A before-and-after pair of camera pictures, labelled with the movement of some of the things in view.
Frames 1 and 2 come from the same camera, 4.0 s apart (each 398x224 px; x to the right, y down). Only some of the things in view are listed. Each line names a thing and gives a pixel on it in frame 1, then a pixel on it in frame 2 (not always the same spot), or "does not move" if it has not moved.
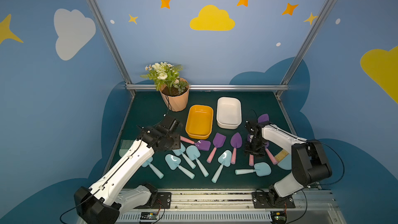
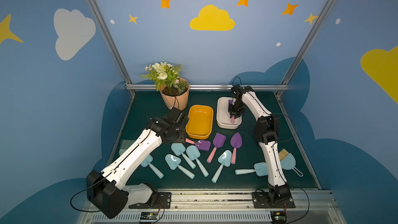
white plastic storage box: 228,112 does not move
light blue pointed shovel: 173,162 does not move
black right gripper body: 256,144 → 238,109
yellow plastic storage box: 199,121 does not move
